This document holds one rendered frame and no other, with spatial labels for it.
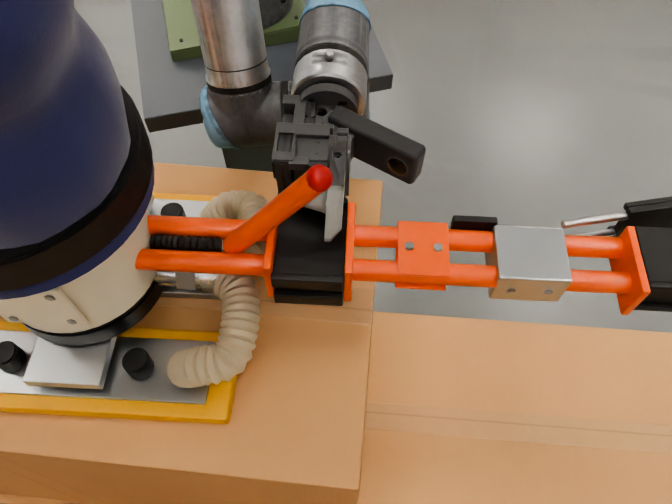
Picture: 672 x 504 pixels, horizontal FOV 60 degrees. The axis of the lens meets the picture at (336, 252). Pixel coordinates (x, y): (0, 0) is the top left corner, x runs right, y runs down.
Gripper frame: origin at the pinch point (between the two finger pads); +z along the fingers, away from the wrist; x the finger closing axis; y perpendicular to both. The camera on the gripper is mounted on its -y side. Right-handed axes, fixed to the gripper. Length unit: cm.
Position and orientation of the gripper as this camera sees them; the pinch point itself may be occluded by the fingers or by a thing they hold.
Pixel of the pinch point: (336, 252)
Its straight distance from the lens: 58.3
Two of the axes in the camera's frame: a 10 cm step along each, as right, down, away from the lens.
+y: -10.0, -0.5, 0.3
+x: 0.0, -5.2, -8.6
